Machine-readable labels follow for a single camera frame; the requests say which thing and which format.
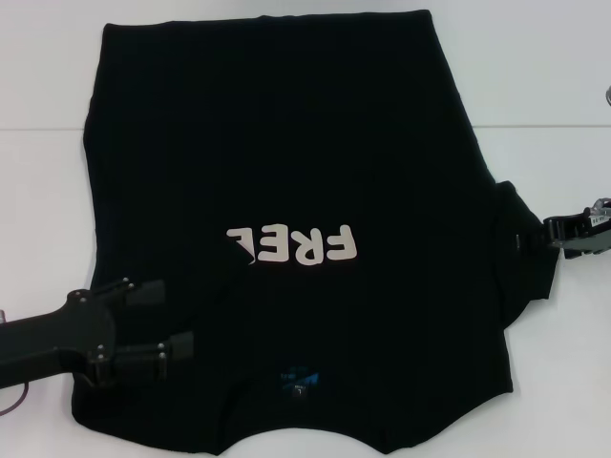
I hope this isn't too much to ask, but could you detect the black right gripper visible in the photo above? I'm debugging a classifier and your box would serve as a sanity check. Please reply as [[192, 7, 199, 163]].
[[515, 204, 611, 261]]

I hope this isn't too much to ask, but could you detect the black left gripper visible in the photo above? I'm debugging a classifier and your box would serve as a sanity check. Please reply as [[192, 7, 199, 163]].
[[0, 278, 195, 387]]

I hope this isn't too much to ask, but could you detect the black T-shirt with white print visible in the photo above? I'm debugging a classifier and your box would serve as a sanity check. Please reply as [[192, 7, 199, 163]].
[[68, 9, 562, 458]]

